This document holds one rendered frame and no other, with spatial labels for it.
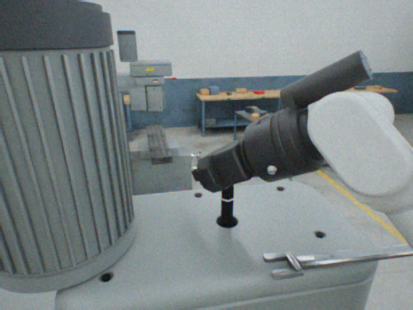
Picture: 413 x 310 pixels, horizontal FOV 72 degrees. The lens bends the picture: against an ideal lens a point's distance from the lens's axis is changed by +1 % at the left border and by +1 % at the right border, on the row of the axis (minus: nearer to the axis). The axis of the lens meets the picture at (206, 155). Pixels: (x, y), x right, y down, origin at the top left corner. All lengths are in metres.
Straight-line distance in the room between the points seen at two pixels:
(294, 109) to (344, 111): 0.08
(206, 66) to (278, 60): 1.84
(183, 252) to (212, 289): 0.07
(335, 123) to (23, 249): 0.36
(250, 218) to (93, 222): 0.26
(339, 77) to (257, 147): 0.12
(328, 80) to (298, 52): 7.44
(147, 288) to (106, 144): 0.19
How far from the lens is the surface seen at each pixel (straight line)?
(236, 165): 0.38
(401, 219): 0.35
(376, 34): 8.92
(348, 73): 0.34
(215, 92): 6.63
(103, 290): 0.41
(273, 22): 7.46
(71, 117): 0.33
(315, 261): 0.43
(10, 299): 0.64
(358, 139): 0.30
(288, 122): 0.34
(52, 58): 0.31
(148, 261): 0.43
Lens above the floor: 2.18
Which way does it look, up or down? 23 degrees down
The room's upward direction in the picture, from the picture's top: straight up
